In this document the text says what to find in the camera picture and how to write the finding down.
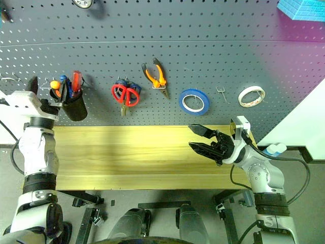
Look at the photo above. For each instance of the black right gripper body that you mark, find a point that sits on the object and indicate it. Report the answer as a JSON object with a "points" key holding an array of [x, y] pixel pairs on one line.
{"points": [[223, 147]]}

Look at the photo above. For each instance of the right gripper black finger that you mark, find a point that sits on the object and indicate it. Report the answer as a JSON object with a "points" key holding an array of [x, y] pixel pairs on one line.
{"points": [[203, 149], [201, 130]]}

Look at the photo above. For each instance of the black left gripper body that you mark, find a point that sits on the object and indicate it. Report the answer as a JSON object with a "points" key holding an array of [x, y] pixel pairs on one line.
{"points": [[49, 108]]}

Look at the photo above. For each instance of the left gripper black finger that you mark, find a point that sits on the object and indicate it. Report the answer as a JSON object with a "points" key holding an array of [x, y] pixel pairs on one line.
{"points": [[65, 92], [32, 85]]}

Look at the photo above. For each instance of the orange black needle-nose pliers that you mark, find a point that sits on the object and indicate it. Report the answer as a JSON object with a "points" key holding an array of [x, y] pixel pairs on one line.
{"points": [[156, 77]]}

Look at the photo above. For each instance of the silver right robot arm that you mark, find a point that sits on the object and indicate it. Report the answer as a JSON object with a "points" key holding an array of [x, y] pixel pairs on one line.
{"points": [[266, 178]]}

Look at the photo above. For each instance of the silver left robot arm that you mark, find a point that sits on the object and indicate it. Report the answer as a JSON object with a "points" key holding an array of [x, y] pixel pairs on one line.
{"points": [[35, 157]]}

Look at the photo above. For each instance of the blue tape roll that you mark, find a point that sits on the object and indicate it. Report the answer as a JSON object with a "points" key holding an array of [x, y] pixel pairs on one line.
{"points": [[183, 106]]}

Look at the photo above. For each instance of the silver double-prong pegboard hook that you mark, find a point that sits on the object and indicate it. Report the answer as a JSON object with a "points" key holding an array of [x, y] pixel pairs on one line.
{"points": [[221, 91]]}

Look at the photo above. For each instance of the white tape roll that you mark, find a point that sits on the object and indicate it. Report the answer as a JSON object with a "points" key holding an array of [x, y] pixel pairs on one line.
{"points": [[243, 101]]}

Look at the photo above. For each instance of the grey metal pegboard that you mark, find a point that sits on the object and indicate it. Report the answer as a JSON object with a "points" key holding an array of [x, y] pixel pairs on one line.
{"points": [[162, 50]]}

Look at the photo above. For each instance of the black plastic cup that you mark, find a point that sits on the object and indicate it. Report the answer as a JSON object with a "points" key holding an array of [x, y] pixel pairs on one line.
{"points": [[76, 109]]}

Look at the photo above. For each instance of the white bottle with blue label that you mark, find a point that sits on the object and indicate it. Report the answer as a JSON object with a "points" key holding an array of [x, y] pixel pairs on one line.
{"points": [[281, 148], [269, 150]]}

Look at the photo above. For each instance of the grey cylinder under table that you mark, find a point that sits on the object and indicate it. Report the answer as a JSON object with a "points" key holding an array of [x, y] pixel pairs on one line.
{"points": [[247, 198]]}

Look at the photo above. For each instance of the orange black hanging tool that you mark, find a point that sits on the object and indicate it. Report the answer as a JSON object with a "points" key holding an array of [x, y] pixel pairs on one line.
{"points": [[5, 15]]}

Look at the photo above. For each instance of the dark rounded robot knee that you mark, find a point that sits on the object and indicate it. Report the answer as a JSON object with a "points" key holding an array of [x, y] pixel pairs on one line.
{"points": [[193, 226], [130, 223]]}

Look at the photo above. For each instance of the blue brick-patterned box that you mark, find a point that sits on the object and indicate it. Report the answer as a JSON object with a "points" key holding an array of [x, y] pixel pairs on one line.
{"points": [[304, 10]]}

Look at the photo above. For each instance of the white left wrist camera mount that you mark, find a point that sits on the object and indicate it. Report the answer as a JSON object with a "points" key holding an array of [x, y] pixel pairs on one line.
{"points": [[24, 101]]}

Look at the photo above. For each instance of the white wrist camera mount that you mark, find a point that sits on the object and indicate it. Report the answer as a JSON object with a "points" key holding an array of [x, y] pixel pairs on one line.
{"points": [[240, 127], [24, 101]]}

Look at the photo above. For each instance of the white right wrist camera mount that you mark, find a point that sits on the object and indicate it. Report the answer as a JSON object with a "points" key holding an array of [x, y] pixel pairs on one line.
{"points": [[240, 127]]}

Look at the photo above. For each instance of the black metal table frame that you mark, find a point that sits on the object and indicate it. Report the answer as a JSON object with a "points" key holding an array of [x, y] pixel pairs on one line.
{"points": [[86, 198]]}

